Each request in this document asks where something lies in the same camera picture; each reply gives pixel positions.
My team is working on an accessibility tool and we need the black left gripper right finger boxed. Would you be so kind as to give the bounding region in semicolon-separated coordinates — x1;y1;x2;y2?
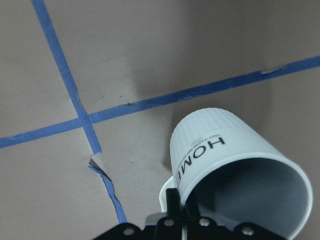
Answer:
184;201;283;240

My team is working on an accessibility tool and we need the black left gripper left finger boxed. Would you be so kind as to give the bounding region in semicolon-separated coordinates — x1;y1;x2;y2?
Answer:
153;188;184;240

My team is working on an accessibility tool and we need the white ribbed mug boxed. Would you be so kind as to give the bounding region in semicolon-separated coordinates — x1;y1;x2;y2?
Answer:
159;108;313;240

